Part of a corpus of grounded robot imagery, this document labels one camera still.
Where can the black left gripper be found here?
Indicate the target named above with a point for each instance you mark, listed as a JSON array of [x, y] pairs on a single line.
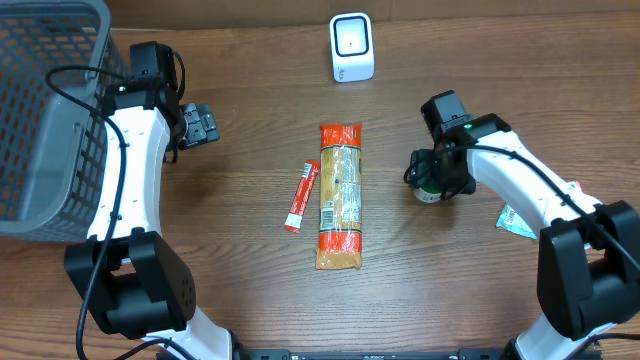
[[198, 126]]

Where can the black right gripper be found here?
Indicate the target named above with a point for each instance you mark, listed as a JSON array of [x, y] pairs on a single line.
[[431, 176]]

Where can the green lidded jar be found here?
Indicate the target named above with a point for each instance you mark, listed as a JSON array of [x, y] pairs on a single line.
[[428, 194]]

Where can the teal tissue packet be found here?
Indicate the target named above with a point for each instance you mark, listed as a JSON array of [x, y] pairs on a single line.
[[510, 221]]

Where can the thin red stick sachet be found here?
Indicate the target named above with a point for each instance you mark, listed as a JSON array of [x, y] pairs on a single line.
[[300, 201]]

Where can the long orange noodle packet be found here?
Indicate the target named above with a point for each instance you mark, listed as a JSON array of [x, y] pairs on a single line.
[[340, 228]]

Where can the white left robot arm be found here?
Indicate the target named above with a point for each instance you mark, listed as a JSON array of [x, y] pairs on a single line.
[[131, 280]]

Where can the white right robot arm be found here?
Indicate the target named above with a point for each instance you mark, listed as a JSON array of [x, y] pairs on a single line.
[[588, 252]]

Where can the white barcode scanner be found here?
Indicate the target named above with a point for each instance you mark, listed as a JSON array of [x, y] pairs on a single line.
[[352, 48]]

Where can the dark grey plastic basket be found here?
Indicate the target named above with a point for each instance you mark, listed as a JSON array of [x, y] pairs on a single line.
[[57, 57]]

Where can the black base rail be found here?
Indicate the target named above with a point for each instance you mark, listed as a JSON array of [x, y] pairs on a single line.
[[461, 354]]

